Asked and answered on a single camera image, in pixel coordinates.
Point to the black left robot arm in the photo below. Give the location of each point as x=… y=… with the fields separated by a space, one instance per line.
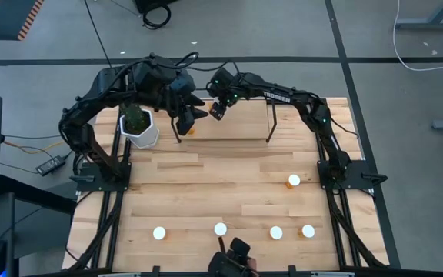
x=102 y=89

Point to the wooden shelf black metal frame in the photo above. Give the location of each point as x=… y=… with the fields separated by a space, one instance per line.
x=237 y=123

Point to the black power adapter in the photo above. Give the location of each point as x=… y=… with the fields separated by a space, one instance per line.
x=51 y=165

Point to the person's hand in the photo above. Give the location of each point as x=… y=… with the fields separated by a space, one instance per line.
x=251 y=263

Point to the dark mat hazard-striped edges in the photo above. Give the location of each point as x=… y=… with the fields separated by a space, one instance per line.
x=10 y=19

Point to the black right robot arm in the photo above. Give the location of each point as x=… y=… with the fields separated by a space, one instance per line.
x=283 y=96

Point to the white plant pot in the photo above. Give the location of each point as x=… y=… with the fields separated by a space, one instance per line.
x=146 y=139

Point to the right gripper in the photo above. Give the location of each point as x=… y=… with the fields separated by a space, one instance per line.
x=223 y=99

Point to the black box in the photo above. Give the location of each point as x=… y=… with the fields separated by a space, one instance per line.
x=148 y=4

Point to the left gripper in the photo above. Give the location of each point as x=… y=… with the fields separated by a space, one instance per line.
x=183 y=96

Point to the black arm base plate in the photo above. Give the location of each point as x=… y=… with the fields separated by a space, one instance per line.
x=358 y=171
x=90 y=184

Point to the grey desk leg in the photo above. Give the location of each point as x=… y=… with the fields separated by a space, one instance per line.
x=429 y=25

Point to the black handheld device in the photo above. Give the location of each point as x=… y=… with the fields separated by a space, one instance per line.
x=229 y=265

